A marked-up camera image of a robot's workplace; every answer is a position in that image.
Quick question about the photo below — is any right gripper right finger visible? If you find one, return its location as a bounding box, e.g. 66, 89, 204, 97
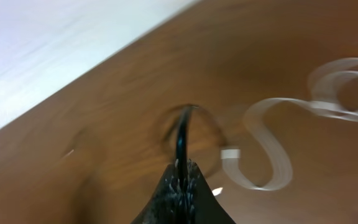
185, 160, 235, 224

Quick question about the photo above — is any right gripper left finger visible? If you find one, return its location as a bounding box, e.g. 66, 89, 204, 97
131, 164, 184, 224

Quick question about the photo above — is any white usb cable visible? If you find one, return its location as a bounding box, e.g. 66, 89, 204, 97
211, 57, 358, 197

